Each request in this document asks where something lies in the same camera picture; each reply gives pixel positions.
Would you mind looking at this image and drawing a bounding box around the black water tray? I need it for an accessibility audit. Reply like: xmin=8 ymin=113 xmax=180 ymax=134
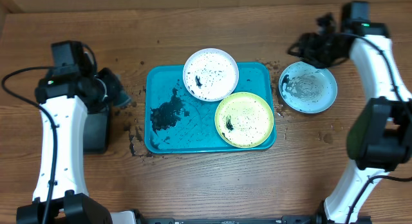
xmin=83 ymin=106 xmax=111 ymax=154

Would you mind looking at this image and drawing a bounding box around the teal plastic tray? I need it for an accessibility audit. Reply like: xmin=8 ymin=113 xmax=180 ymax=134
xmin=144 ymin=62 xmax=277 ymax=154

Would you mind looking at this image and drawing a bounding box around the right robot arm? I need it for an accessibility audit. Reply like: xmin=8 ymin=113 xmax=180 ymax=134
xmin=283 ymin=22 xmax=411 ymax=223

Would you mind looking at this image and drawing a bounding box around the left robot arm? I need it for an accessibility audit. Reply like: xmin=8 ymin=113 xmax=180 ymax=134
xmin=16 ymin=66 xmax=136 ymax=223

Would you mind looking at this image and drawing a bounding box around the yellow-green rimmed plate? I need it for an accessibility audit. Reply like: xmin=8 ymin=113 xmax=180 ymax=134
xmin=214 ymin=92 xmax=275 ymax=149

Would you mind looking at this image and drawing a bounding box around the dark green sponge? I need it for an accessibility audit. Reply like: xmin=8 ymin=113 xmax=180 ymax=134
xmin=113 ymin=90 xmax=131 ymax=107

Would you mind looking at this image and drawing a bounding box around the white speckled plate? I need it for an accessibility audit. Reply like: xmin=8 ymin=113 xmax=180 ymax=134
xmin=183 ymin=48 xmax=239 ymax=102

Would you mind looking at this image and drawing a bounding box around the light blue plate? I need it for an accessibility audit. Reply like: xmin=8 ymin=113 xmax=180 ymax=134
xmin=278 ymin=61 xmax=338 ymax=114

